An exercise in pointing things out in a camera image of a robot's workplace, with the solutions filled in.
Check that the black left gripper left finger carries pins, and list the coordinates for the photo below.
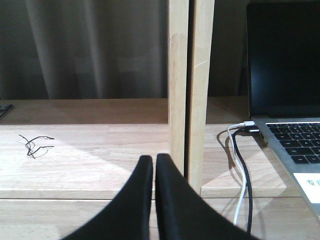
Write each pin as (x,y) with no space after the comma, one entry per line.
(127,216)

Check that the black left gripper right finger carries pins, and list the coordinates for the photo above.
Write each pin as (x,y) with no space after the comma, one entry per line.
(182,214)

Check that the wooden shelf unit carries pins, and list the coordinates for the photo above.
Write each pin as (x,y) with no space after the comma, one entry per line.
(61,160)

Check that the silver laptop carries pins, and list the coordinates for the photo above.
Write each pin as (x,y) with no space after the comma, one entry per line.
(283,63)

